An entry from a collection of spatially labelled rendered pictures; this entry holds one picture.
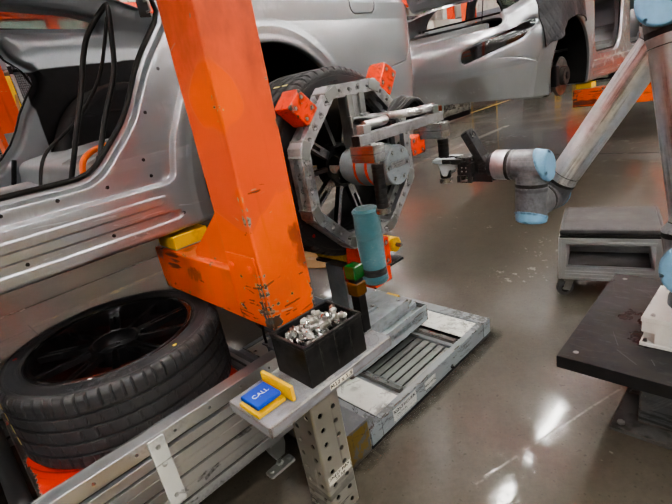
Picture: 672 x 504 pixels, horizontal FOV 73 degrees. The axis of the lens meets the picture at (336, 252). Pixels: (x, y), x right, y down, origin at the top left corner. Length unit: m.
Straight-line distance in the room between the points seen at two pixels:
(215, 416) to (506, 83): 3.38
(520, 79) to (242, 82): 3.14
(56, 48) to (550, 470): 3.27
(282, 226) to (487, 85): 3.03
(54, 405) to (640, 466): 1.57
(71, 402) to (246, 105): 0.87
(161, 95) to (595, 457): 1.73
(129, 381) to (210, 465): 0.33
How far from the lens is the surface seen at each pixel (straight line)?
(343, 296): 1.82
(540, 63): 4.14
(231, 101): 1.14
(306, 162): 1.40
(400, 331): 1.90
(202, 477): 1.43
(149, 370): 1.35
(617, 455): 1.63
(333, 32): 2.13
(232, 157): 1.13
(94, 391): 1.36
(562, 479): 1.54
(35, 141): 3.29
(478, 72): 4.02
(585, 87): 5.05
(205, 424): 1.35
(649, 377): 1.43
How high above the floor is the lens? 1.12
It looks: 20 degrees down
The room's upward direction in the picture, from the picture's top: 10 degrees counter-clockwise
